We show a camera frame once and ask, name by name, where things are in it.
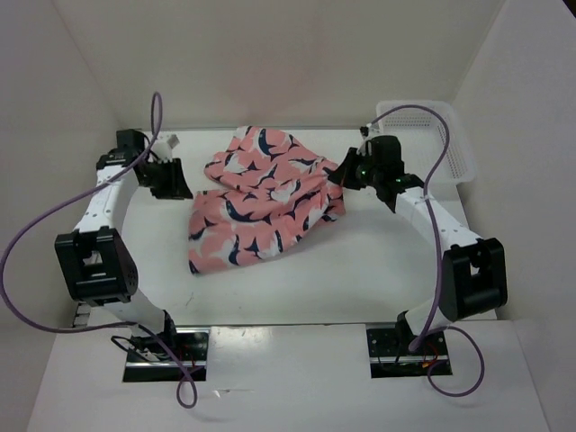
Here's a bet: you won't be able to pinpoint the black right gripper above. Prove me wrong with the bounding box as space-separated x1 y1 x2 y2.
329 147 383 190

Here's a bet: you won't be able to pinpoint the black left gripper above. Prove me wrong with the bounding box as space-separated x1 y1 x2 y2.
140 157 194 200

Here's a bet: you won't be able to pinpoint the pink shark print shorts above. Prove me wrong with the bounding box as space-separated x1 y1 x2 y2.
188 126 346 275

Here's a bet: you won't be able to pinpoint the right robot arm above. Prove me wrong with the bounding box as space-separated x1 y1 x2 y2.
328 135 508 354

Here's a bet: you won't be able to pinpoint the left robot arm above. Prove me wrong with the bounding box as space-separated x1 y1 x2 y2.
55 130 193 360

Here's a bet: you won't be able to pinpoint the white plastic basket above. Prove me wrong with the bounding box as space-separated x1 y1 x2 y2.
374 100 477 185

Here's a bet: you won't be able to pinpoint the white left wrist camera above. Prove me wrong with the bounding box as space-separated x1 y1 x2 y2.
151 133 179 162

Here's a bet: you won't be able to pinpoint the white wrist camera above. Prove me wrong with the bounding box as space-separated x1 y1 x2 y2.
151 133 179 162
359 122 381 143

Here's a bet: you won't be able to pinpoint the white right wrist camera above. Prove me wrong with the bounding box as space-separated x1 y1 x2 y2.
359 122 381 143

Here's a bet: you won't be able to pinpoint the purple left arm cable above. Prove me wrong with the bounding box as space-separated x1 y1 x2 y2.
2 92 203 410

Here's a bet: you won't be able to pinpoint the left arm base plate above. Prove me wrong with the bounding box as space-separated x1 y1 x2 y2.
122 327 212 383

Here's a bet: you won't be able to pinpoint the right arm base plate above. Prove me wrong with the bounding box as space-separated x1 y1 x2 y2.
365 325 453 379

